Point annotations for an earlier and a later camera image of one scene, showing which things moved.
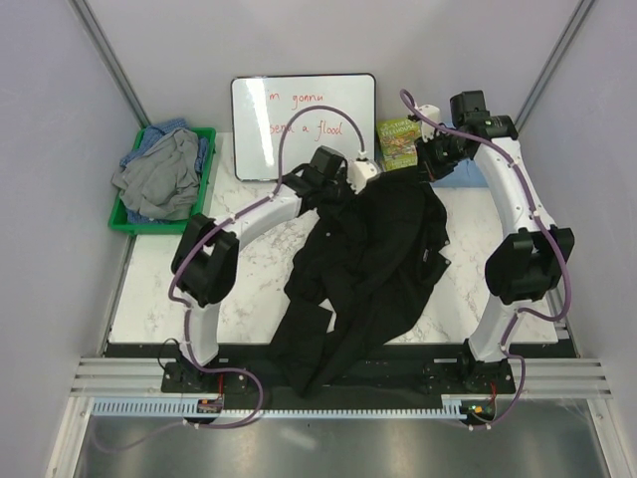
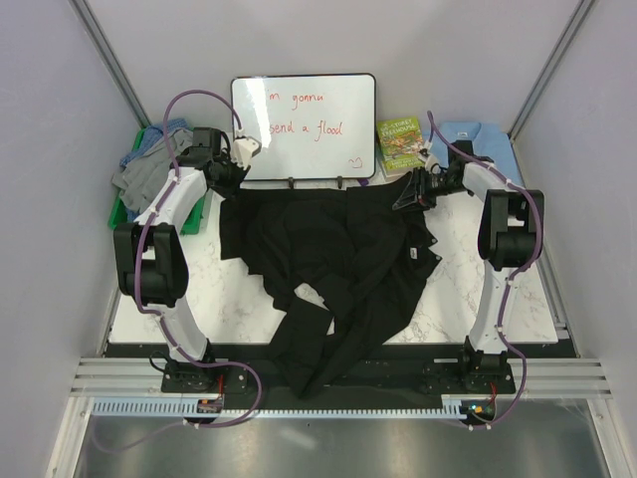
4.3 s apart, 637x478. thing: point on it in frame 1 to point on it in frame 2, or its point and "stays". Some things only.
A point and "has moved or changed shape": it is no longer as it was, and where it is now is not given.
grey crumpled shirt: [163, 181] stays
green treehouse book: [398, 137] stays
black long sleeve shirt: [374, 252] has moved or changed shape
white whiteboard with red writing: [263, 107] stays
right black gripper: [429, 168] to [414, 192]
